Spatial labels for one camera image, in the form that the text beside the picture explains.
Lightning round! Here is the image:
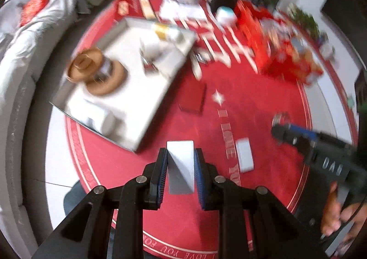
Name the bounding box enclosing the brown cardboard ring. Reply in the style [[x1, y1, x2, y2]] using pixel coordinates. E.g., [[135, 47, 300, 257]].
[[86, 60, 128, 97]]

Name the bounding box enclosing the green potted plant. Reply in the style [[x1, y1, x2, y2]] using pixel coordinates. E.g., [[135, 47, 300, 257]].
[[288, 4, 322, 40]]

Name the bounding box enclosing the light wooden strip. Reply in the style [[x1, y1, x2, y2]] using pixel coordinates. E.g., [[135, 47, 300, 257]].
[[139, 0, 157, 20]]

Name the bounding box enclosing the white rounded block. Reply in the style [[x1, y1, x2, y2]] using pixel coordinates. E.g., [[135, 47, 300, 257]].
[[84, 98, 117, 137]]

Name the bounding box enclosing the black box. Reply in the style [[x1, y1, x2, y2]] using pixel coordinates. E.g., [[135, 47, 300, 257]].
[[210, 0, 240, 13]]

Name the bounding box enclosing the small dark red box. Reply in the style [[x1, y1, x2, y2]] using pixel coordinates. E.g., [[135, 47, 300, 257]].
[[178, 84, 207, 114]]

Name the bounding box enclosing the long white box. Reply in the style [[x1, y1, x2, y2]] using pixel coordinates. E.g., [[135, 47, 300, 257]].
[[167, 140, 196, 195]]

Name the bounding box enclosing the small silver metal object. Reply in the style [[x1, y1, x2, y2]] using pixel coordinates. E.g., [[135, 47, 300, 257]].
[[272, 113, 291, 127]]

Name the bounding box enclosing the red round printed mat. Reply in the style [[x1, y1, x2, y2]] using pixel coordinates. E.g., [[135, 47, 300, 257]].
[[64, 0, 313, 259]]

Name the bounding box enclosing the white power adapter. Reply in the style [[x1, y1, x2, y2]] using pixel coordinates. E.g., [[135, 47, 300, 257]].
[[139, 37, 170, 59]]

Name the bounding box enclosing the person's right hand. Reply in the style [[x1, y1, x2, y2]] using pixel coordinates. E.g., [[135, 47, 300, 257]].
[[320, 183, 363, 238]]

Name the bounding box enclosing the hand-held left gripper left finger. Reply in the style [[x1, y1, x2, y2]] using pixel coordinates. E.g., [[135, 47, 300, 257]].
[[30, 147, 168, 259]]

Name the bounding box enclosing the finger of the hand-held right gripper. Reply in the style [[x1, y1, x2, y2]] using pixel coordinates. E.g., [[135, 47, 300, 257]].
[[271, 123, 319, 150]]

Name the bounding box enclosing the flat white box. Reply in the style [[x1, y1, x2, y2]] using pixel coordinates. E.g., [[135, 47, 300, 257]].
[[235, 138, 254, 173]]

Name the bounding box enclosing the red cushion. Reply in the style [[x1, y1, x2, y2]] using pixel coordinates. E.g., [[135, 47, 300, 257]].
[[20, 0, 62, 27]]

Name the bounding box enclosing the white jar with teal lid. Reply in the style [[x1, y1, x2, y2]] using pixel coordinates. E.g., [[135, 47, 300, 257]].
[[216, 7, 238, 26]]

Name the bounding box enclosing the white covered sofa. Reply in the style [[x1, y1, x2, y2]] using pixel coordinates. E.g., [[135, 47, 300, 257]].
[[0, 0, 89, 248]]

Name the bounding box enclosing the grey tray box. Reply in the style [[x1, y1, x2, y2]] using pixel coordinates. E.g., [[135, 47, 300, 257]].
[[49, 17, 197, 153]]

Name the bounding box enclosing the white bottle with yellow label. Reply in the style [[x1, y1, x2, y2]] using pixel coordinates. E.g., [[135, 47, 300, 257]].
[[147, 22, 185, 43]]

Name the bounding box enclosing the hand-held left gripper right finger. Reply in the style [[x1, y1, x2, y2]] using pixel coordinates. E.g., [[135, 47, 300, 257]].
[[194, 147, 329, 259]]

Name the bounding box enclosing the person's left leg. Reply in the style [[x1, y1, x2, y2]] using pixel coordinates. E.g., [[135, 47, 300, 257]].
[[64, 180, 92, 216]]

